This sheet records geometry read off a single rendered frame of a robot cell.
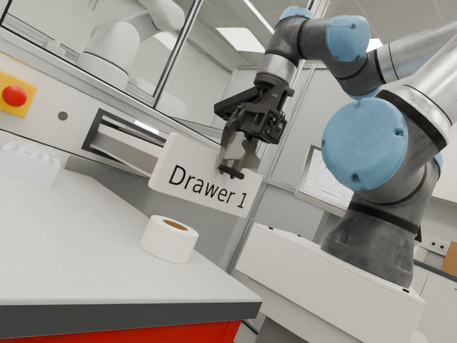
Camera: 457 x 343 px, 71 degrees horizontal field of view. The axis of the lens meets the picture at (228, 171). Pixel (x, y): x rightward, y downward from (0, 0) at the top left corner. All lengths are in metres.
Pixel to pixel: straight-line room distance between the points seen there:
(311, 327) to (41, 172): 0.48
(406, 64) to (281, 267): 0.44
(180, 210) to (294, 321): 0.68
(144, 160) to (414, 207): 0.49
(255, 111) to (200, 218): 0.63
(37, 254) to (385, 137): 0.40
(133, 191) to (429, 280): 2.78
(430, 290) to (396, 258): 2.74
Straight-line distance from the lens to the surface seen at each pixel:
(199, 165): 0.64
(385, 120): 0.45
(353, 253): 0.56
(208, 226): 1.21
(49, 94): 0.85
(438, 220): 4.10
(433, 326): 3.31
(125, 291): 0.31
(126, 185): 0.96
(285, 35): 0.69
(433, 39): 0.71
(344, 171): 0.46
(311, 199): 1.35
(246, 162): 0.68
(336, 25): 0.63
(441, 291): 3.30
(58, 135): 0.86
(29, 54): 0.84
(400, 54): 0.71
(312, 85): 2.76
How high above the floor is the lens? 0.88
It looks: 2 degrees up
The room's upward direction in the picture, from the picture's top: 23 degrees clockwise
